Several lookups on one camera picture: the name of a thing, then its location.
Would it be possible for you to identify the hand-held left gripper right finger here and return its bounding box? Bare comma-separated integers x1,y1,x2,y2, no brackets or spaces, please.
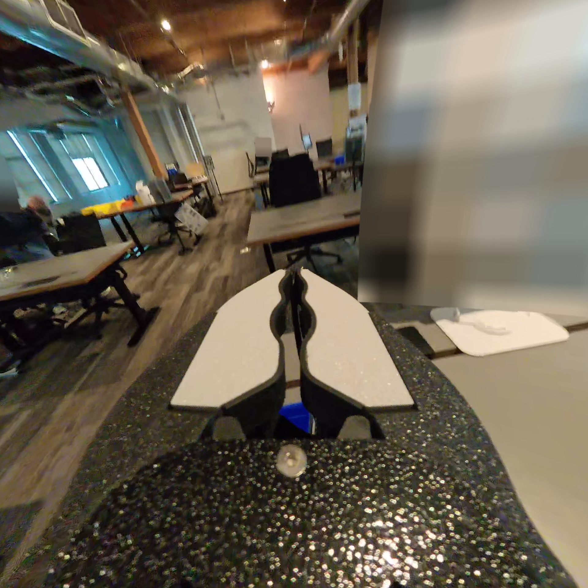
294,268,416,436

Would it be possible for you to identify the white document stand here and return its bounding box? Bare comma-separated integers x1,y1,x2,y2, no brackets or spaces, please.
430,307,570,357

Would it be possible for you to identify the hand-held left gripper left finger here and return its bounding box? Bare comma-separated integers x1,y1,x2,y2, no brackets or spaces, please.
170,269,295,435

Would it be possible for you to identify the wooden office table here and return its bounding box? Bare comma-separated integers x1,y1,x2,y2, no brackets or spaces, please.
247,193,364,272
82,188,196,255
0,241,161,347

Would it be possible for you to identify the wooden support post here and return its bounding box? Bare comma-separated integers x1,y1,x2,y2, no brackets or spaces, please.
120,89,168,182

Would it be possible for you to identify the silver ventilation duct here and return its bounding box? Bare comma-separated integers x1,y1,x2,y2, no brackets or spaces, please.
0,0,159,99

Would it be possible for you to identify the yellow plastic bin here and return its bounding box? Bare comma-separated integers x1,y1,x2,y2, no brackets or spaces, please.
82,198,138,217

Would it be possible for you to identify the blue plastic bin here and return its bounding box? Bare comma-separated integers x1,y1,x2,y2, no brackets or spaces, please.
279,403,319,436

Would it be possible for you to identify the printed paper sign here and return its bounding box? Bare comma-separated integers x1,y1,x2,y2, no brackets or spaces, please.
175,202,209,236

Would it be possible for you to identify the black office chair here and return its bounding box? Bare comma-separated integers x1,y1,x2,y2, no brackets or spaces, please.
268,154,322,208
55,212,107,253

